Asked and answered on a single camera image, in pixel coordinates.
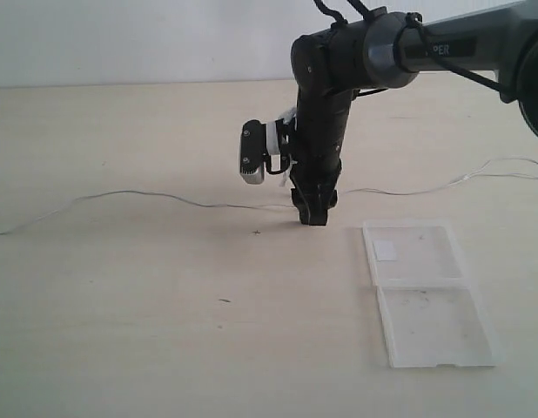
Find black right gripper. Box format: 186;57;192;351
290;90;352;226

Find white wired earphones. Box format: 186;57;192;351
0;157;538;236

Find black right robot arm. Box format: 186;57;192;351
290;1;538;226

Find white sticker in case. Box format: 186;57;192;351
373;239;397;262

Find clear plastic hinged case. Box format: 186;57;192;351
362;219;502;368

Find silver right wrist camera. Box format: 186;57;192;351
239;118;292;185

